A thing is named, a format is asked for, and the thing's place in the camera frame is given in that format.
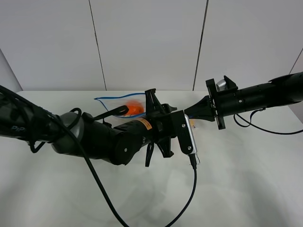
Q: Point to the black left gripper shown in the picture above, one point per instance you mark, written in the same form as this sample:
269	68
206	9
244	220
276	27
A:
165	121

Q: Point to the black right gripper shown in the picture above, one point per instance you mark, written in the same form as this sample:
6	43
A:
202	109

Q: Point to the clear zip bag blue seal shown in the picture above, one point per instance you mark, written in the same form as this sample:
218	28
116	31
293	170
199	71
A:
179	99

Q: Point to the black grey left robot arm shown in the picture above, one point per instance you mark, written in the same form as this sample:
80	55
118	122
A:
76	133

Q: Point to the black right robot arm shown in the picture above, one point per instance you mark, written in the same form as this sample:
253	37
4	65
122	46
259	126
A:
225	98

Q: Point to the yellow pear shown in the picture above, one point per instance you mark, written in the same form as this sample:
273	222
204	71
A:
192	123

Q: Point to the orange fruit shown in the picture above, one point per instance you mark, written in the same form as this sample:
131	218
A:
134	108

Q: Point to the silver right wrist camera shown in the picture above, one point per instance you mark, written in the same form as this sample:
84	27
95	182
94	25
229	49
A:
221	85

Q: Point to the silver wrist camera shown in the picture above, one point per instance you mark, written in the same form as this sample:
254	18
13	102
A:
186	137
221	85

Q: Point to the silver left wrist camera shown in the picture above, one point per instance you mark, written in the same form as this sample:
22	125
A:
186	137

